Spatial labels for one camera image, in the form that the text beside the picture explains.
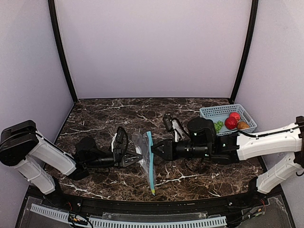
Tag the red apple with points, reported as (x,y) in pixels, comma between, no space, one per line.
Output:
(235,115)

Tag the black frame post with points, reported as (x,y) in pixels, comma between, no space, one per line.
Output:
(60,50)
(246,50)

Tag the right black frame post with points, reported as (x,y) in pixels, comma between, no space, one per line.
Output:
(246,50)

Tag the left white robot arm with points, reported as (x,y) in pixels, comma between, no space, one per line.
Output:
(22,144)

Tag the clear zip top bag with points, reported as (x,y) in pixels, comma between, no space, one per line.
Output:
(143,146)

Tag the light blue plastic basket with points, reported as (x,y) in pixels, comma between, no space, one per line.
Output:
(221,113)

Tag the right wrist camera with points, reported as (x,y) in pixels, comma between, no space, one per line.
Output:
(174,127)

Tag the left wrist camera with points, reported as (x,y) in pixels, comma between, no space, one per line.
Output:
(120,138)

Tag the green grapes bunch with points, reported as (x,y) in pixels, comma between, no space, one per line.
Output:
(218,126)

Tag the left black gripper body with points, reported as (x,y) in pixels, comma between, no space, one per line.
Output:
(118,159)

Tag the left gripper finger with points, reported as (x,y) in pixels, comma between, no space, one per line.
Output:
(133,156)
(129,161)

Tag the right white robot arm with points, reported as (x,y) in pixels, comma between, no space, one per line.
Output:
(239,146)

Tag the left black frame post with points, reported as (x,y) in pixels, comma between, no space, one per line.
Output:
(60,50)

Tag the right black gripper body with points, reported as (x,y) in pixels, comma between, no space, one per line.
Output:
(169,150)

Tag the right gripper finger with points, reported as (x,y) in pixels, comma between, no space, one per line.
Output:
(159,147)
(162,155)

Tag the black front rail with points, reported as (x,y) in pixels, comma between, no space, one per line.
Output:
(224,205)

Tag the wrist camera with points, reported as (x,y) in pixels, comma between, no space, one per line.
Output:
(174,127)
(120,138)

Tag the grey slotted cable duct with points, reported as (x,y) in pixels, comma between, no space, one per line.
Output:
(114,220)

